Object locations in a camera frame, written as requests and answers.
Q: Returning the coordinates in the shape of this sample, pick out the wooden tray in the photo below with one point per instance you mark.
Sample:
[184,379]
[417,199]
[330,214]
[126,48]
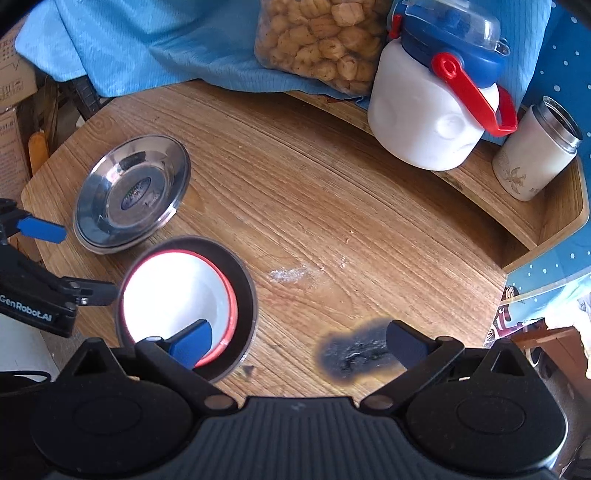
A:
[545,217]

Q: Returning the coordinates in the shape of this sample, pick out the stainless steel bowl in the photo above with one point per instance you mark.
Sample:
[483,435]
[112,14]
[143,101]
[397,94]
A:
[244,295]

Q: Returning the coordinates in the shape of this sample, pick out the white container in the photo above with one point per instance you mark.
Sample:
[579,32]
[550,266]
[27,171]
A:
[23,346]

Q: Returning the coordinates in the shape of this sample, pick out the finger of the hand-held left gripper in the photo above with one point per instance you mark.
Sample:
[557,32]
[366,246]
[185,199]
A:
[94,290]
[44,229]

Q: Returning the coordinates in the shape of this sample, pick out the white water jug blue lid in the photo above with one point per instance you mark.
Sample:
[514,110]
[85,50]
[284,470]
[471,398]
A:
[425,110]

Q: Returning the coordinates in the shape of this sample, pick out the cardboard box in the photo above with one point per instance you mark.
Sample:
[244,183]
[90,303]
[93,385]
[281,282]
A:
[11,152]
[14,69]

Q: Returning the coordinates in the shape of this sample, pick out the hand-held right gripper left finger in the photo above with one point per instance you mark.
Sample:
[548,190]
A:
[191,346]

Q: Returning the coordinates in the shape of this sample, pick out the light blue striped cloth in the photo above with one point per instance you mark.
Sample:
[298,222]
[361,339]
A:
[161,46]

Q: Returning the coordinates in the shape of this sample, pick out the white enamel bowl red rim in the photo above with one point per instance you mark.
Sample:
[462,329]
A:
[175,295]

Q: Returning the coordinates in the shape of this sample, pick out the clear bag of snacks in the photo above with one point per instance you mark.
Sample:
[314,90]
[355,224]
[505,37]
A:
[318,41]

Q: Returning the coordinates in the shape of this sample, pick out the white insulated steel cup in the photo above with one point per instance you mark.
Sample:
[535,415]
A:
[531,152]

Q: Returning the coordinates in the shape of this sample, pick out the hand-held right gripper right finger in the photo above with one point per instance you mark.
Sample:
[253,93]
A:
[408,346]

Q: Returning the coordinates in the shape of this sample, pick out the yellow plastic item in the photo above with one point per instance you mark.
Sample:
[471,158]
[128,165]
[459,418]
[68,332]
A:
[39,150]

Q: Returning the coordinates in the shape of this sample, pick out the black plastic crate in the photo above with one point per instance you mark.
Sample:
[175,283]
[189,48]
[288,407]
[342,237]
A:
[87,99]

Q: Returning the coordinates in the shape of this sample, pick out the blue dotted printed sheet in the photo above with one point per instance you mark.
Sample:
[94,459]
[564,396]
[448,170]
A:
[568,69]

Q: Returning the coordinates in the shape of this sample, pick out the stainless steel plate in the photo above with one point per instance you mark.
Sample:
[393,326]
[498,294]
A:
[134,194]

